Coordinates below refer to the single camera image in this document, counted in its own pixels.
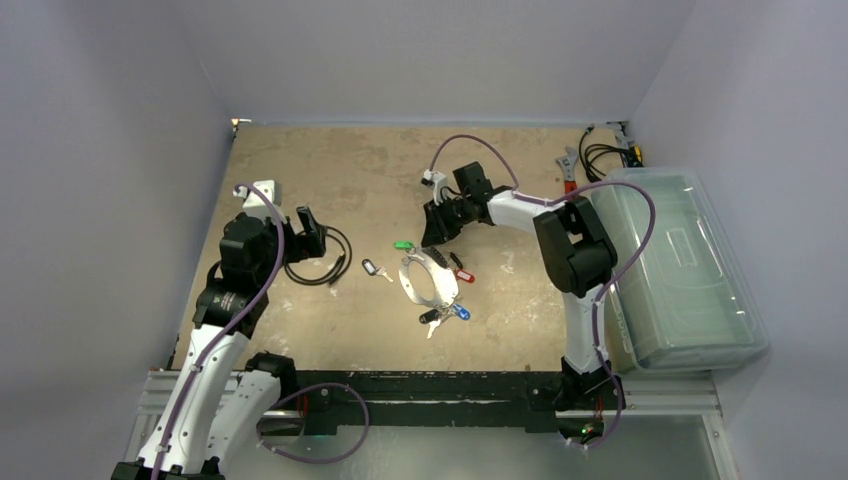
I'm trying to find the metal key organizer ring plate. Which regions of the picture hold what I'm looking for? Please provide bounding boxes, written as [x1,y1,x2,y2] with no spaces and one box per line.
[398,248,459,308]

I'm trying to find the key with black tag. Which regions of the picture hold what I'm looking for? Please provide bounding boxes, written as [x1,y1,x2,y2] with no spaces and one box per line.
[361,258,394,283]

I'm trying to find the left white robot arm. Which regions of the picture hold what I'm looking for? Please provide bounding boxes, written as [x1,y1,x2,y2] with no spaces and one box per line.
[111,206,329,479]

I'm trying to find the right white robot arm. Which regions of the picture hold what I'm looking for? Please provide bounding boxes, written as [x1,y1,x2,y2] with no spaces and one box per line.
[422,188,618,411]

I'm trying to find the red key tag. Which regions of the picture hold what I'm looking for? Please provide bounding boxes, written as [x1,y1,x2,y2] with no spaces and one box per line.
[454,269,475,284]

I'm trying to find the blue key tag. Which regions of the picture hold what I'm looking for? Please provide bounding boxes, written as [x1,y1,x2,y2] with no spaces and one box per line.
[450,303,471,321]

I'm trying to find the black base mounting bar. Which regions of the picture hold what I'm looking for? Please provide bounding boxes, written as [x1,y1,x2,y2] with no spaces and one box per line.
[283,370,626,435]

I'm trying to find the clear plastic storage bin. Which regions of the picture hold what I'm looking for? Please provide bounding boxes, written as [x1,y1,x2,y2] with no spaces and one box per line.
[590,167,769,374]

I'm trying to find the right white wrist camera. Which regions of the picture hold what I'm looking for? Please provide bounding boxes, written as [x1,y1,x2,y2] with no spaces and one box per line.
[421,169,449,205]

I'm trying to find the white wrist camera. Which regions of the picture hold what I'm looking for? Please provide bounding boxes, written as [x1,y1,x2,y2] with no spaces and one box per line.
[421,169,449,205]
[233,180,286,223]

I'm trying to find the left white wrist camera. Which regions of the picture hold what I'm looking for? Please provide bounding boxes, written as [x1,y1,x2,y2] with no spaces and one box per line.
[233,180,286,223]

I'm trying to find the coiled black usb cable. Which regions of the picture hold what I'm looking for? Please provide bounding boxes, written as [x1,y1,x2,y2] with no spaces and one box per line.
[283,225,354,287]

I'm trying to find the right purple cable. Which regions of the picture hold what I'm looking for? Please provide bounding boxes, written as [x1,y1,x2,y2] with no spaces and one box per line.
[429,134,658,452]

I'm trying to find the black tag on ring plate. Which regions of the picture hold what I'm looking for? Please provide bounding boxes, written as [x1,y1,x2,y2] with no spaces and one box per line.
[419,309,441,324]

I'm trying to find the red handled adjustable wrench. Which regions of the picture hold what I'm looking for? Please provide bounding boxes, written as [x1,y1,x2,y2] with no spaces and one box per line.
[555,146,579,194]

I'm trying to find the black cable bundle in corner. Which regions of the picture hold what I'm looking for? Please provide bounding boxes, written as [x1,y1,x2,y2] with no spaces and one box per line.
[578,125,645,185]

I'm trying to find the aluminium frame rail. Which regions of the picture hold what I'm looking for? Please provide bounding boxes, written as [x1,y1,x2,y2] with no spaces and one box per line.
[116,366,737,479]

